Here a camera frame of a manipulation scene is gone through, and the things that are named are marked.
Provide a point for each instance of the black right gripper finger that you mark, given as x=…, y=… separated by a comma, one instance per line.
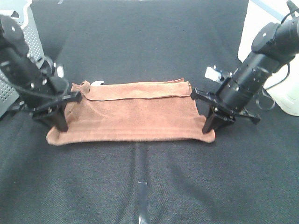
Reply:
x=208, y=126
x=200, y=95

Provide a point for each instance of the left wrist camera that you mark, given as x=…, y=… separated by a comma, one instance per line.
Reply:
x=51, y=68

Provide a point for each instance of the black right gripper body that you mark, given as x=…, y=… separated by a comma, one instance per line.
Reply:
x=225, y=116

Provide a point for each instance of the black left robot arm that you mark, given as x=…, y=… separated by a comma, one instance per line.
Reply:
x=20, y=71

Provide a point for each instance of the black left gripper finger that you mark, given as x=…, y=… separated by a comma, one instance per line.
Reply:
x=72, y=96
x=57, y=117

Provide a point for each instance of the pale green storage box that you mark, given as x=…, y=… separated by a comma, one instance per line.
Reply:
x=282, y=88

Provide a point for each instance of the grey tape strip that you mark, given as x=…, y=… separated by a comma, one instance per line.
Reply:
x=143, y=203

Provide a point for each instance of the grey perforated plastic basket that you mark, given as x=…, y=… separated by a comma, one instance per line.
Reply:
x=21, y=12

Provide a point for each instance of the black table cloth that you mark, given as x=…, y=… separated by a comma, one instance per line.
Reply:
x=249, y=175

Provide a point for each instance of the brown microfiber towel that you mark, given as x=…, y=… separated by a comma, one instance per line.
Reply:
x=142, y=111

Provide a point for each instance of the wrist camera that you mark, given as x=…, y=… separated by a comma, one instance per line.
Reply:
x=216, y=75
x=51, y=68

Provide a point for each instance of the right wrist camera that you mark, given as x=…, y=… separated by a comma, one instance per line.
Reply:
x=216, y=75

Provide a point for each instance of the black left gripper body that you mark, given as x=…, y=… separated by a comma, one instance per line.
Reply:
x=39, y=100

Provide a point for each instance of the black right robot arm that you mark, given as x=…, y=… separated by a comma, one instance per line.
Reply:
x=274, y=46

